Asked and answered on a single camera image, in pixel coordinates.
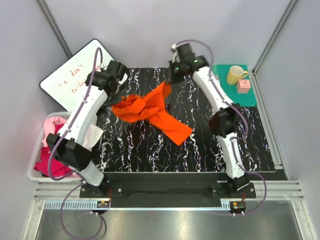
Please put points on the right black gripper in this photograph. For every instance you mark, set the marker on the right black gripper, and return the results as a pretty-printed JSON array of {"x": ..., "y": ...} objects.
[{"x": 172, "y": 77}]

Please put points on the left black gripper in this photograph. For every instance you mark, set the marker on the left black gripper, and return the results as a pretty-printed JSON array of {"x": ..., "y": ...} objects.
[{"x": 112, "y": 101}]

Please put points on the orange t shirt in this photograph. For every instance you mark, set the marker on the orange t shirt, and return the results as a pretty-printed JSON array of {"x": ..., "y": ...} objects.
[{"x": 151, "y": 107}]

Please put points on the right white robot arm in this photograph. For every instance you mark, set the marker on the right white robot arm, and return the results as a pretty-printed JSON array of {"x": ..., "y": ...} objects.
[{"x": 225, "y": 121}]

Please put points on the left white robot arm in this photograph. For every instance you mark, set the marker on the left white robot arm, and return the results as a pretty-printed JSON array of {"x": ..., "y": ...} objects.
[{"x": 67, "y": 145}]

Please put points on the white t shirt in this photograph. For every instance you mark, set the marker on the white t shirt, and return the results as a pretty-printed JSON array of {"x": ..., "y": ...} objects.
[{"x": 92, "y": 137}]

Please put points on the white whiteboard with red writing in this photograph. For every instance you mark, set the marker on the white whiteboard with red writing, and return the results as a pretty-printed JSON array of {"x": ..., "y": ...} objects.
[{"x": 66, "y": 84}]

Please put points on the black marble pattern mat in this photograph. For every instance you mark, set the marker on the black marble pattern mat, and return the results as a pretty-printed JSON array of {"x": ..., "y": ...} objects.
[{"x": 140, "y": 147}]

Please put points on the yellow mug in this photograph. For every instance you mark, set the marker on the yellow mug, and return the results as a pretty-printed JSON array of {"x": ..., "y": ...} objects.
[{"x": 235, "y": 74}]

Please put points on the pink cube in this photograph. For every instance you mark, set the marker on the pink cube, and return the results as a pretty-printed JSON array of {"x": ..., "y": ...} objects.
[{"x": 243, "y": 86}]

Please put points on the light pink t shirt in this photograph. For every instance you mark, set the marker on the light pink t shirt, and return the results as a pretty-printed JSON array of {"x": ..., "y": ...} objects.
[{"x": 49, "y": 127}]

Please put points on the green book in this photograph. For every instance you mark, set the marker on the green book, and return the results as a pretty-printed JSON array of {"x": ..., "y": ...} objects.
[{"x": 220, "y": 71}]

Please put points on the white plastic laundry basket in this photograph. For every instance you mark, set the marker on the white plastic laundry basket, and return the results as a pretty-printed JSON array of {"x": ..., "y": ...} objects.
[{"x": 37, "y": 176}]

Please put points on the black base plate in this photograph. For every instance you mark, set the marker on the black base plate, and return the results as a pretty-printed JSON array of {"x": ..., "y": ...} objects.
[{"x": 212, "y": 184}]

